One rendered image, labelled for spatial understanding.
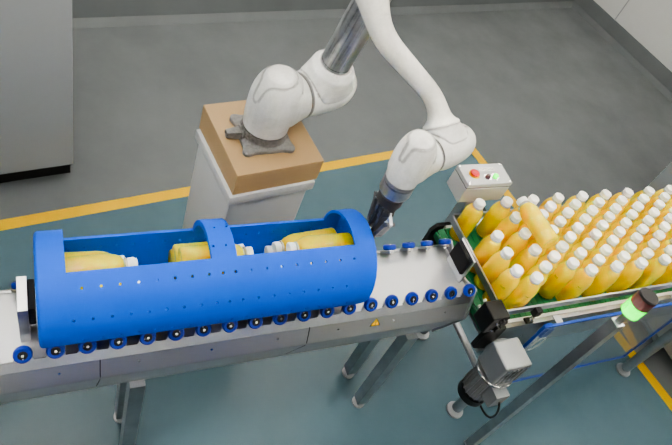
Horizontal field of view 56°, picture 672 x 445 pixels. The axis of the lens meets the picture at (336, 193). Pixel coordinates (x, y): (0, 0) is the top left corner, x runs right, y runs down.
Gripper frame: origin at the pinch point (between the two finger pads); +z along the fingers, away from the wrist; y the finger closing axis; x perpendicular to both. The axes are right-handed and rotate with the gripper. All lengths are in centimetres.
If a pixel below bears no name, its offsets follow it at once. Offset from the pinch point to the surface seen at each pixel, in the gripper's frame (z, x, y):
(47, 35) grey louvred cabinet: 30, 91, 122
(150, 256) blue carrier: 15, 61, 5
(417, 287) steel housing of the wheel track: 23.6, -24.9, -5.1
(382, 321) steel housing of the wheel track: 28.1, -10.7, -14.1
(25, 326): 16, 92, -13
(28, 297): 9, 92, -9
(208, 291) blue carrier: -1, 50, -17
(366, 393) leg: 101, -33, -10
